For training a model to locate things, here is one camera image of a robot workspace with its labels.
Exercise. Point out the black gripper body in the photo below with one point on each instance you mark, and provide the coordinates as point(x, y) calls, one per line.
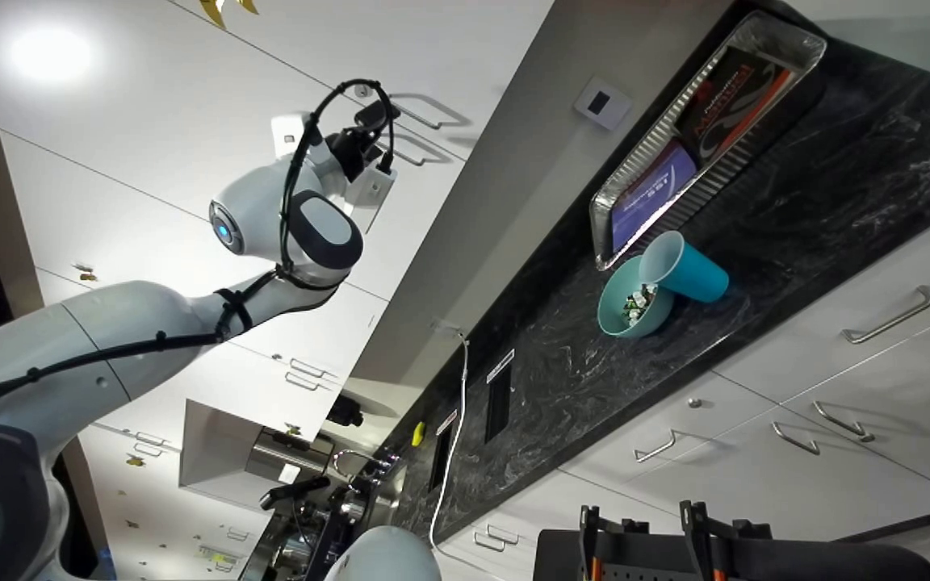
point(353, 149)

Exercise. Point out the white cupboard door with sticker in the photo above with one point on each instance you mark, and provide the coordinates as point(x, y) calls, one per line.
point(379, 53)

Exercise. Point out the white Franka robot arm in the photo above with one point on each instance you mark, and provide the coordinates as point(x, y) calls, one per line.
point(132, 325)

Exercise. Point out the yellow black door sticker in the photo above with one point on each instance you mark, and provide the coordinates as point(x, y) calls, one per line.
point(213, 12)

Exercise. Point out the white open box cabinet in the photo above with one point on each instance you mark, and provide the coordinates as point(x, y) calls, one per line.
point(212, 453)

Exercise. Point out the white upper cabinet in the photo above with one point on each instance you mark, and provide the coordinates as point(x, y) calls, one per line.
point(142, 140)

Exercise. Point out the purple packet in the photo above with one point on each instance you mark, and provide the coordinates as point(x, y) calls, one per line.
point(653, 198)

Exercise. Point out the small yellow object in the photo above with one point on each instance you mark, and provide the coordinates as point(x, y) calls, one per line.
point(419, 434)

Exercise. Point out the teal bowl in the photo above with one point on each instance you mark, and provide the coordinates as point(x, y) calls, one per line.
point(622, 311)

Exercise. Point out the teal plastic cup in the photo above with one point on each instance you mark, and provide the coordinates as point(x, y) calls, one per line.
point(695, 275)

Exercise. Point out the dark orange packet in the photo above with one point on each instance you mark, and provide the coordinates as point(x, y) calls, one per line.
point(740, 103)

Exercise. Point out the white rounded dome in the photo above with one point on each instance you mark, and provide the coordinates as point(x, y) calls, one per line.
point(386, 556)

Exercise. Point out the white lower cabinet fronts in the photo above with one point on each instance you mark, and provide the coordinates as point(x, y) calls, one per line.
point(809, 367)

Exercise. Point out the black stand with orange clamps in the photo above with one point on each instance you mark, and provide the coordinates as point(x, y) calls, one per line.
point(767, 560)

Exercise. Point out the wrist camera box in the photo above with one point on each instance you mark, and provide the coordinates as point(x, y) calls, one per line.
point(375, 113)

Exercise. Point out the white wall switch plate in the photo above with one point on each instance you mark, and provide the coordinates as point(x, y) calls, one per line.
point(601, 105)

